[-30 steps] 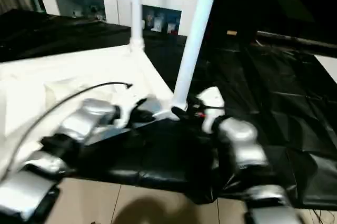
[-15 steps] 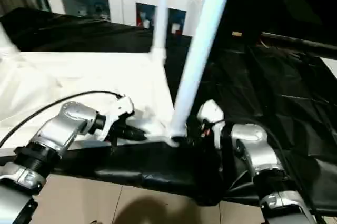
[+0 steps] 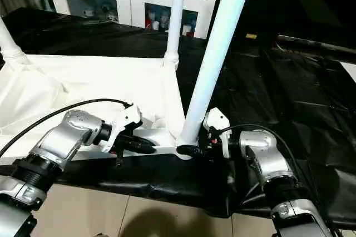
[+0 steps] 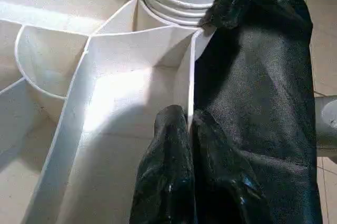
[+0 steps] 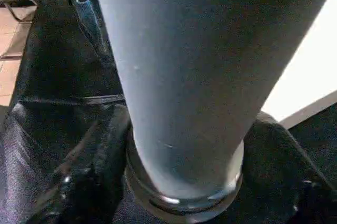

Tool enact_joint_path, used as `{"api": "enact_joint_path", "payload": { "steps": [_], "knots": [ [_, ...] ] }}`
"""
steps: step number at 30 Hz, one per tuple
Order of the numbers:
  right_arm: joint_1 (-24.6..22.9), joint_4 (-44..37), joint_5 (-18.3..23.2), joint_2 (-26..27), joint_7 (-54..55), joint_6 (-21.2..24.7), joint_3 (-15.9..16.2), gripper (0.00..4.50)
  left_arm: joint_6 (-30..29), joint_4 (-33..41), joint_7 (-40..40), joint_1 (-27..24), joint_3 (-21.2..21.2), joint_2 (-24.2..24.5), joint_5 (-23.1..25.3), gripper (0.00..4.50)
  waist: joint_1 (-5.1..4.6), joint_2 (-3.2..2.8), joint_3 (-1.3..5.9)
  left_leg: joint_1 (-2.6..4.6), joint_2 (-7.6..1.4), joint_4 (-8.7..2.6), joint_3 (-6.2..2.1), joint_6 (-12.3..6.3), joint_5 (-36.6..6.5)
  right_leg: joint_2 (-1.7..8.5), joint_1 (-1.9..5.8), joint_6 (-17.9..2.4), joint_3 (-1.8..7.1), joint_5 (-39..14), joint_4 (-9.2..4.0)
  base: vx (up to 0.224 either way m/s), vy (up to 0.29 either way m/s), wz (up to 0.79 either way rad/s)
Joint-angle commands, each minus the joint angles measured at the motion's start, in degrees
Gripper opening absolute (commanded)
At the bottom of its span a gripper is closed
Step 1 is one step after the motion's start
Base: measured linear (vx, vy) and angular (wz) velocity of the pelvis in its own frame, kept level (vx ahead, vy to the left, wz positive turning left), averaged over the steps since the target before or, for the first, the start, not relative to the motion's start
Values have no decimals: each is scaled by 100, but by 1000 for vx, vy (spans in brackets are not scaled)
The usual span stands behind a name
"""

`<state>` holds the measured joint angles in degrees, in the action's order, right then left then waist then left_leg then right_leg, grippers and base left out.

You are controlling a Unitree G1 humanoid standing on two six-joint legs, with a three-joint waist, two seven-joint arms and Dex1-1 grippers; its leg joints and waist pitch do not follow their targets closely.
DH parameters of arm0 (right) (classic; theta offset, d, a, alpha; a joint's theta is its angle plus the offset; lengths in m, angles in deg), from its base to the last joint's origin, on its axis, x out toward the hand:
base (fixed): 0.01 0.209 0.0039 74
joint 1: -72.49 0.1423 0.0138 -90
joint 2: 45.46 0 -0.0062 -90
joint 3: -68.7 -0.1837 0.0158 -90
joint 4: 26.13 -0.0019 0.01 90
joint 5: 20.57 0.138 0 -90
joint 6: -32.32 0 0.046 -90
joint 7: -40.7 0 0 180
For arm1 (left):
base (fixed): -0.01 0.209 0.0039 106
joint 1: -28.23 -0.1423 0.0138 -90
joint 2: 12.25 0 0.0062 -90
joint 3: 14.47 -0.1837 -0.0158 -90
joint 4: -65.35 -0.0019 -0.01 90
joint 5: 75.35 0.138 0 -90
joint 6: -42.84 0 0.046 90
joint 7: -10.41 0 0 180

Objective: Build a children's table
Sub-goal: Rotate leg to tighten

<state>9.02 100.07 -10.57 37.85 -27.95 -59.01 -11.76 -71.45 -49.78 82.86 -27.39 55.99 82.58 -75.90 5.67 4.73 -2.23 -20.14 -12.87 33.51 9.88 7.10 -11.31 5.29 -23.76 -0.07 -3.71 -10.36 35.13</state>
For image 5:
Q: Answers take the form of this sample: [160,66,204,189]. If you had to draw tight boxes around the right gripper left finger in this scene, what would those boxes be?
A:
[26,104,132,224]

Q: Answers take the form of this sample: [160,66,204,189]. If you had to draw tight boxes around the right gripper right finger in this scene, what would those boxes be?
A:
[232,111,337,224]

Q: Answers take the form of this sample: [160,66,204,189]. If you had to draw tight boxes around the white plastic table leg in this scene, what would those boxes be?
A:
[91,0,337,223]

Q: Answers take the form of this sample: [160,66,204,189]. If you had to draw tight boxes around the black work mat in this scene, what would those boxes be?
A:
[0,0,337,224]

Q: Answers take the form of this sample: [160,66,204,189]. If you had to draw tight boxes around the white flat board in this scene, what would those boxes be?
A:
[261,0,337,130]

